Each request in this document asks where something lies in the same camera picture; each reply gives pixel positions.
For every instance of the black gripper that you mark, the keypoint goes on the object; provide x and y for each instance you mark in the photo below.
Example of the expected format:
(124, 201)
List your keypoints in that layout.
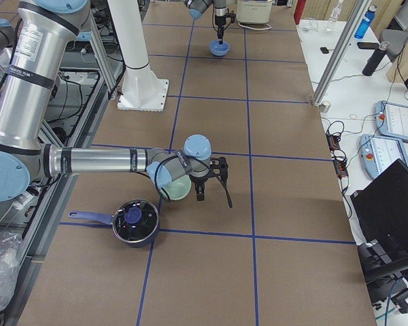
(219, 21)
(198, 180)

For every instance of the blue bowl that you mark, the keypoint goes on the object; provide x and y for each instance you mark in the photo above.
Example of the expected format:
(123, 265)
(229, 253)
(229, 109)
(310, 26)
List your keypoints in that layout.
(218, 48)

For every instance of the green bowl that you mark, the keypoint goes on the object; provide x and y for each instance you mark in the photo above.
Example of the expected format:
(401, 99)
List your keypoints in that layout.
(177, 190)

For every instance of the white appliance box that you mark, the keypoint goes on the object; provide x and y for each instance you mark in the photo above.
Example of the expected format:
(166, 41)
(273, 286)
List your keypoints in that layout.
(254, 11)

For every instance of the blue saucepan with glass lid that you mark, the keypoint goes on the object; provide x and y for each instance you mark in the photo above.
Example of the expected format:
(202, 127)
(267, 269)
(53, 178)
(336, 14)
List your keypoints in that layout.
(135, 223)

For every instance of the clear plastic bottle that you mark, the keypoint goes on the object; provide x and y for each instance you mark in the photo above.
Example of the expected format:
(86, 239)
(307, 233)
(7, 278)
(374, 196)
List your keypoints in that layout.
(334, 15)

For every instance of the orange black adapter box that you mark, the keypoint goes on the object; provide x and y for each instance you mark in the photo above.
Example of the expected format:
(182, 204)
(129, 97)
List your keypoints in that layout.
(333, 142)

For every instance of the blue water bottle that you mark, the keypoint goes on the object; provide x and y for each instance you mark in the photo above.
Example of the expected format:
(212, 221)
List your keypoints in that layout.
(366, 22)

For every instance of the black phone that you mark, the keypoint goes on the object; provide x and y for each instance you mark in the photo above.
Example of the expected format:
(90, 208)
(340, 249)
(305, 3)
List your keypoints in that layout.
(367, 45)

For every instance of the black thermos bottle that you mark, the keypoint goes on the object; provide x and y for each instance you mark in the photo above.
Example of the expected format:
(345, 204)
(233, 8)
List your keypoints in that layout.
(373, 62)

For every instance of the lower teach pendant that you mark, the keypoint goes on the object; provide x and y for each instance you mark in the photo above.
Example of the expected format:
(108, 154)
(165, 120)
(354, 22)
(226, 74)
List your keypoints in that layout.
(378, 153)

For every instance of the teach pendant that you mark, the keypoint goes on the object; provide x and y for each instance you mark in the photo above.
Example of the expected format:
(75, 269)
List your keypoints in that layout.
(378, 153)
(392, 119)

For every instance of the black laptop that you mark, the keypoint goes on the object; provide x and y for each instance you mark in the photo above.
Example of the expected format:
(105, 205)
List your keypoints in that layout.
(382, 207)

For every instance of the upper teach pendant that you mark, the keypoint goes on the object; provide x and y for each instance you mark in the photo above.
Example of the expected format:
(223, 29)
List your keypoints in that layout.
(392, 119)

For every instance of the clear plastic bag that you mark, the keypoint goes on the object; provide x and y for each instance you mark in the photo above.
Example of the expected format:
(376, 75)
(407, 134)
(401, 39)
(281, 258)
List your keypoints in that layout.
(9, 266)

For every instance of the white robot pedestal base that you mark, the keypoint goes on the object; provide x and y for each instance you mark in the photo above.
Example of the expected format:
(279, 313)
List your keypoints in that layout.
(141, 89)

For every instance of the aluminium frame post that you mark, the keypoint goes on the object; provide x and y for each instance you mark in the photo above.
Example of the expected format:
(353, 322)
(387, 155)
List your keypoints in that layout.
(358, 11)

